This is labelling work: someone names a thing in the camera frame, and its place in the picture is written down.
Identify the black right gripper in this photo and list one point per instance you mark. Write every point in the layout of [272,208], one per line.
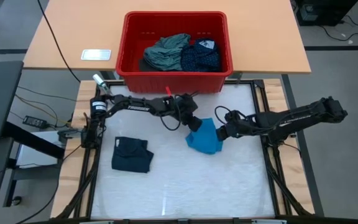
[238,129]

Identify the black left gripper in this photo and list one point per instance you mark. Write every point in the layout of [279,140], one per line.
[193,118]

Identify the bright blue garment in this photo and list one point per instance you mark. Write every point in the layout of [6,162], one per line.
[205,140]

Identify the green dotted shirt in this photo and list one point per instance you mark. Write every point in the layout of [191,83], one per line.
[166,53]

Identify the plain dark navy garment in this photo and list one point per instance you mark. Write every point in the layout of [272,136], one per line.
[130,155]

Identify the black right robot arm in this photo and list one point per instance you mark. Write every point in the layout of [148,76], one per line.
[297,119]

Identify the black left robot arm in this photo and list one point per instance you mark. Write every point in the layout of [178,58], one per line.
[135,107]

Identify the red tape tag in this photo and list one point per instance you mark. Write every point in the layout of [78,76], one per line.
[168,91]

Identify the red plastic bin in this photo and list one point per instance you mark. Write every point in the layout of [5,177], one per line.
[172,82]

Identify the navy dotted shirt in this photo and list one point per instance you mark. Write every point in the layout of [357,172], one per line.
[200,59]

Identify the light wooden desk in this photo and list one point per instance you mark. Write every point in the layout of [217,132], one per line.
[259,37]

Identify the white flat rectangular plate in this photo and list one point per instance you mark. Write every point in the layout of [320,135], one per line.
[95,54]

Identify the black floor equipment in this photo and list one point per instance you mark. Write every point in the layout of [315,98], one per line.
[322,12]

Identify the black power adapter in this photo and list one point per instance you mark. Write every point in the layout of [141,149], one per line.
[34,122]

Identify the white flat board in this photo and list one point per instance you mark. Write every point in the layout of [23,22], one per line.
[36,154]

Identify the black metal rig frame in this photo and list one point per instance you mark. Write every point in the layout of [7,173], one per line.
[92,186]

